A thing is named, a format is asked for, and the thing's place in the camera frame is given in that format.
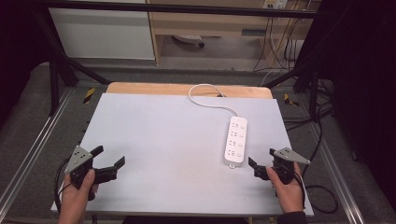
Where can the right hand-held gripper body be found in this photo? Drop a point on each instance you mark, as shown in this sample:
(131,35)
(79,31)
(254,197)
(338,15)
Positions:
(283,166)

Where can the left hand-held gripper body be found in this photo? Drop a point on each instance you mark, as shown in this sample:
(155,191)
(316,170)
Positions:
(77,160)

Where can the white cabinet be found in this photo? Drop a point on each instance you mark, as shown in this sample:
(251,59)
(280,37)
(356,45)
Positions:
(102,37)

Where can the aluminium rail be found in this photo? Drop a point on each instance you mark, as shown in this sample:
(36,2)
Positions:
(339,180)
(31,155)

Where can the person's right hand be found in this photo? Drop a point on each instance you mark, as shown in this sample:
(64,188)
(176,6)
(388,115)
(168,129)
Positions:
(288,196)

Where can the white chair base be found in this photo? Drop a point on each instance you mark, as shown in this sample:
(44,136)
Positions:
(188,38)

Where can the wooden table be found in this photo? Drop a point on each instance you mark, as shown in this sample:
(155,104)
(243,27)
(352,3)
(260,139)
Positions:
(149,88)

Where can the black curtain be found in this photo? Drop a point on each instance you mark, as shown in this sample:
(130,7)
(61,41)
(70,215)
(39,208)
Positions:
(364,77)
(18,46)

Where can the light grey board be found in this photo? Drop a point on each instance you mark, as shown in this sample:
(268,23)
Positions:
(162,149)

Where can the white power strip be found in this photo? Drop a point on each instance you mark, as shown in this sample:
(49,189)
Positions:
(235,141)

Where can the wooden desk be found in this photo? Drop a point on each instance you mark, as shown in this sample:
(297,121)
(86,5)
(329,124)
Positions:
(202,25)

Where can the person's left hand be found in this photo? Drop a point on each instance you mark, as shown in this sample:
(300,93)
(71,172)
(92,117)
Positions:
(74,200)

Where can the white wall outlet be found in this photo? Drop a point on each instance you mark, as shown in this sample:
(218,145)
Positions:
(275,3)

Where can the black metal frame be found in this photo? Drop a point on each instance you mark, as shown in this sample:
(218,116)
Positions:
(186,8)

